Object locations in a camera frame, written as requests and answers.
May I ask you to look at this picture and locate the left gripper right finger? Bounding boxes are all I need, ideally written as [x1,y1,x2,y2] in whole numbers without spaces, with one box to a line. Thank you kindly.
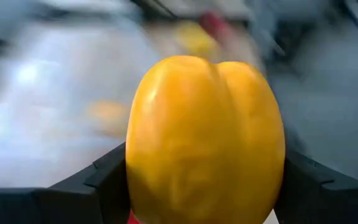
[273,149,358,224]

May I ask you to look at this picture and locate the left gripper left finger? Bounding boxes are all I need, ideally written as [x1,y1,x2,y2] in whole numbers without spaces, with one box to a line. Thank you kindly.
[0,142,132,224]

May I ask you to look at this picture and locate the red bell pepper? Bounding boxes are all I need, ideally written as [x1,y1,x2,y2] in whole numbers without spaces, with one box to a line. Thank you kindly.
[127,210,141,224]
[197,11,230,37]

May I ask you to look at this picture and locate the orange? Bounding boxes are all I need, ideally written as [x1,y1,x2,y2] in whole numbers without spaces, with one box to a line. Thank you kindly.
[85,99,132,138]

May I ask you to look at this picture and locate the yellow bell pepper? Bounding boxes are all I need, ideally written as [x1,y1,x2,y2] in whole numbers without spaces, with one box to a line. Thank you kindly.
[125,55,287,224]

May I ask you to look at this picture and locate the yellow lemon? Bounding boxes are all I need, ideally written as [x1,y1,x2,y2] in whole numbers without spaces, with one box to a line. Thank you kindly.
[174,21,220,58]

